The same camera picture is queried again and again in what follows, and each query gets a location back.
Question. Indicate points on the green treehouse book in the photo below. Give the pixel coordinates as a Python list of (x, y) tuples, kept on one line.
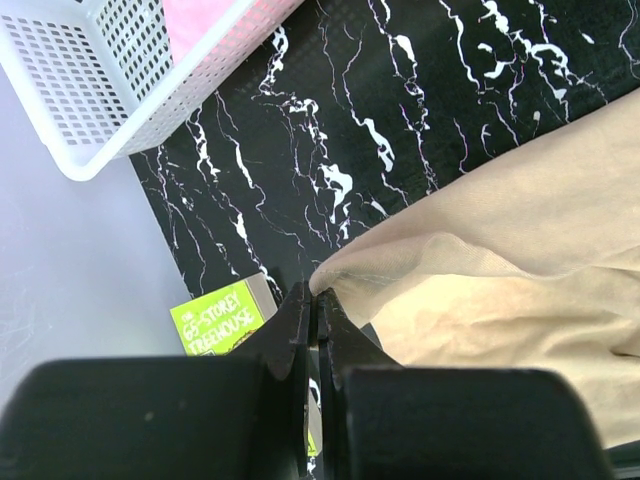
[(241, 321)]

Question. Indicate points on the white plastic basket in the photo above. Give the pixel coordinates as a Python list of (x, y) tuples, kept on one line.
[(96, 78)]

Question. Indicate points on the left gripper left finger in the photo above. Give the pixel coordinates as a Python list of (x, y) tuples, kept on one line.
[(242, 415)]

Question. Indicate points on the black marble mat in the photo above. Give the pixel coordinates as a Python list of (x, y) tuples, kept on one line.
[(355, 110)]

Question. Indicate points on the pink t-shirt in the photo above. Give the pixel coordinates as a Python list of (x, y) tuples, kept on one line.
[(237, 27)]

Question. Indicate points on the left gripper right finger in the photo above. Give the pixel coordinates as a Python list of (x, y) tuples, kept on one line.
[(385, 421)]

